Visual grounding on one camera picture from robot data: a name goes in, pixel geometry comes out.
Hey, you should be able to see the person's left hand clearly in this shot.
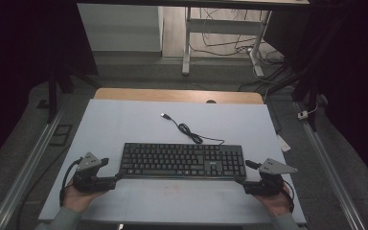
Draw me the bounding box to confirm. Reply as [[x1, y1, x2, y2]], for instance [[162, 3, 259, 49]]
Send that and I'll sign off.
[[61, 180, 106, 214]]

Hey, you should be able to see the tangle of floor cables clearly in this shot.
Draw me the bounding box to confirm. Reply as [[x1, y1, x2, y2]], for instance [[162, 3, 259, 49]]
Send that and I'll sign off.
[[190, 8, 286, 65]]

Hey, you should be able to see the right hand-held gripper cable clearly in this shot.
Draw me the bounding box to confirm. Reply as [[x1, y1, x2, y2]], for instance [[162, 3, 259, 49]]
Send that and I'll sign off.
[[281, 179, 296, 214]]

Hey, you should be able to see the aluminium rail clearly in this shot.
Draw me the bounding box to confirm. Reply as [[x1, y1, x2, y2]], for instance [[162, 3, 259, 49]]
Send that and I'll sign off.
[[295, 102, 367, 230], [0, 104, 65, 230]]

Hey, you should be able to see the white desk frame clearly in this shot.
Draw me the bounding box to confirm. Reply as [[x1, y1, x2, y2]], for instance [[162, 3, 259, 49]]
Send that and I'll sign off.
[[181, 7, 273, 78]]

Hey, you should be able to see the black floor cable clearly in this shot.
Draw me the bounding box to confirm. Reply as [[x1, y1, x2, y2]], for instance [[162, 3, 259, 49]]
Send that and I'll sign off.
[[15, 149, 75, 230]]

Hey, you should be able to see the black keyboard cable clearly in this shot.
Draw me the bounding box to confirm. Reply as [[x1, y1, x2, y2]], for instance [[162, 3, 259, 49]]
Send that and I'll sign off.
[[160, 112, 226, 146]]

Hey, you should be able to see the white paper strip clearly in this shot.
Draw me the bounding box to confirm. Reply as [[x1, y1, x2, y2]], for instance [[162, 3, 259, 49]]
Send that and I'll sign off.
[[276, 133, 291, 152]]

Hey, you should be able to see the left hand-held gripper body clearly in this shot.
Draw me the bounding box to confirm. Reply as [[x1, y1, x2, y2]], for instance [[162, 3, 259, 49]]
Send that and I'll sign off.
[[71, 151, 119, 194]]

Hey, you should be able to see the white board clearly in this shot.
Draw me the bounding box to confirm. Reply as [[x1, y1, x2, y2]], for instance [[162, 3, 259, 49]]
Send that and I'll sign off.
[[37, 99, 307, 224]]

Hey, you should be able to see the black stand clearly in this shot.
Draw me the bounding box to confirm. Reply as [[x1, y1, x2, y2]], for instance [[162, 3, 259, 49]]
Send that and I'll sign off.
[[267, 60, 320, 132], [36, 63, 102, 124]]

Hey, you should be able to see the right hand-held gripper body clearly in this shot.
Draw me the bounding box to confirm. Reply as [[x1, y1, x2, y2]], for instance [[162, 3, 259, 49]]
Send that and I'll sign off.
[[242, 157, 299, 196]]

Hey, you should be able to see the white cabinet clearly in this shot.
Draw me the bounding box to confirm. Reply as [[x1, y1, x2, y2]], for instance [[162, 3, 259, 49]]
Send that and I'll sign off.
[[77, 3, 164, 53]]

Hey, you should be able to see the wooden table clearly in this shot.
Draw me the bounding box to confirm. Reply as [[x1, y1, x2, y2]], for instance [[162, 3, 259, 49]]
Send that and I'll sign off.
[[94, 87, 265, 105]]

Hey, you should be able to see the person's right hand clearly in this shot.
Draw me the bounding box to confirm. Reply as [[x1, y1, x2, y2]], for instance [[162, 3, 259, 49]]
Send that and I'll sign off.
[[254, 185, 292, 219]]

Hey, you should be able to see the black computer keyboard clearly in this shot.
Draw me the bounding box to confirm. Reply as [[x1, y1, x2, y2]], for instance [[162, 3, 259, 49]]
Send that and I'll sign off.
[[119, 142, 247, 180]]

